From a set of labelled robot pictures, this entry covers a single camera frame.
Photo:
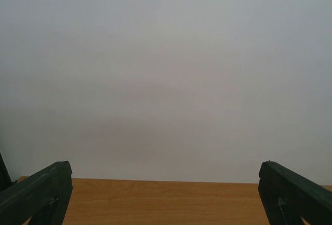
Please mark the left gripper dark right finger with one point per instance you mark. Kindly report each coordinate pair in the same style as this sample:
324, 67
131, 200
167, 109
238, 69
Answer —
289, 198

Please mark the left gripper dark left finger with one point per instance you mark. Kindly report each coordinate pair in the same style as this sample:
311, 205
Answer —
41, 198

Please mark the black aluminium frame post left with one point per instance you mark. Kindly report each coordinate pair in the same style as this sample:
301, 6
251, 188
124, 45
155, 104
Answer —
5, 180

